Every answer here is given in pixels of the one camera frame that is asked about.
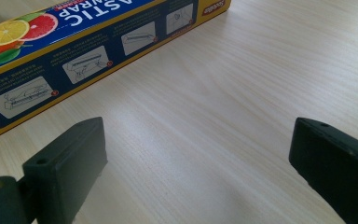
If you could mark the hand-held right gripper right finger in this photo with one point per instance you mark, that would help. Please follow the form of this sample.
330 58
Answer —
335 165

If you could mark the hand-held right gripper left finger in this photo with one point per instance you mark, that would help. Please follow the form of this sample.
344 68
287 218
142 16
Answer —
65 169

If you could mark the blue and yellow cling film box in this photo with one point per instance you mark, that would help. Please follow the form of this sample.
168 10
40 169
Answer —
74 46

